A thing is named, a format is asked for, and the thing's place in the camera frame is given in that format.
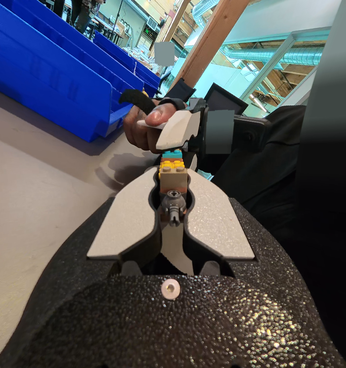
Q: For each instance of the wooden beam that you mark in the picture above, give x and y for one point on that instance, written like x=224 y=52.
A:
x=213 y=31

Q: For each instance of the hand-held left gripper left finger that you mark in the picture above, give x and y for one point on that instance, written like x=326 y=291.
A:
x=124 y=221

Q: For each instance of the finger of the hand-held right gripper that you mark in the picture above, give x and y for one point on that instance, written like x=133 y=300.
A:
x=178 y=129
x=193 y=163

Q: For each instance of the multicoloured lego build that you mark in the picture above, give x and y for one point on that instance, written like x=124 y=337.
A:
x=173 y=176

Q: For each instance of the blue plastic bin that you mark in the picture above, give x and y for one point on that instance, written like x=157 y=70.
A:
x=138 y=72
x=46 y=86
x=83 y=49

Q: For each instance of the person's right hand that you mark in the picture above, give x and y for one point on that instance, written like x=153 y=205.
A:
x=138 y=129

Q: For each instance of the green exit sign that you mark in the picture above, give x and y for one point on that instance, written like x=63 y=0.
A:
x=150 y=31

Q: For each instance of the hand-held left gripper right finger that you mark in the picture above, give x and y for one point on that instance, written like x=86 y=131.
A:
x=216 y=221

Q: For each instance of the silver air duct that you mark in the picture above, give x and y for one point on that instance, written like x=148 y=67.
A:
x=276 y=54
x=203 y=10

